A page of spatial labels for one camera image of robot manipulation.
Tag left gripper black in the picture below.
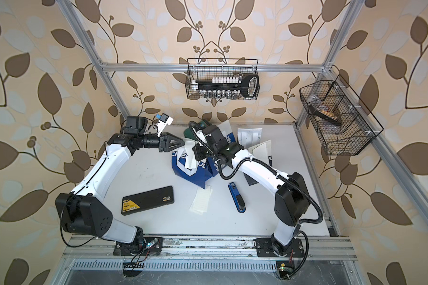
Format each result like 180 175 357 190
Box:
136 130 183 154

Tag dark blue bag white handles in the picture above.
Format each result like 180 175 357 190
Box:
243 139 274 186

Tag blue stapler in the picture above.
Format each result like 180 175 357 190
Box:
228 182 246 213

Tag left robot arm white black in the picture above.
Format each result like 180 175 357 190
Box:
55 114 185 248

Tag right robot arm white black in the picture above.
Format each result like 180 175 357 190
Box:
189 121 310 257

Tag green white bag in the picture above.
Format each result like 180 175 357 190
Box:
237 128 262 148

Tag black box yellow label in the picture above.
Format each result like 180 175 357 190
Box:
121 186 174 216

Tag black tool set in basket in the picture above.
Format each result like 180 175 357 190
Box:
186 73 260 100

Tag dark object in right basket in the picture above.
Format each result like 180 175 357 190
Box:
310 105 342 127

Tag black wire basket back wall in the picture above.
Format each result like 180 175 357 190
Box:
185 57 260 101

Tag black wire basket wall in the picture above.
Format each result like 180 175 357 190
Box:
185 57 260 101
299 75 384 156

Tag black corrugated cable conduit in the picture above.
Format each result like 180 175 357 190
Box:
188 120 325 279

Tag black wire basket right wall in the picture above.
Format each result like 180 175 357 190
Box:
299 75 384 156

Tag aluminium frame rail base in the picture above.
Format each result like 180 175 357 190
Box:
51 235 364 285

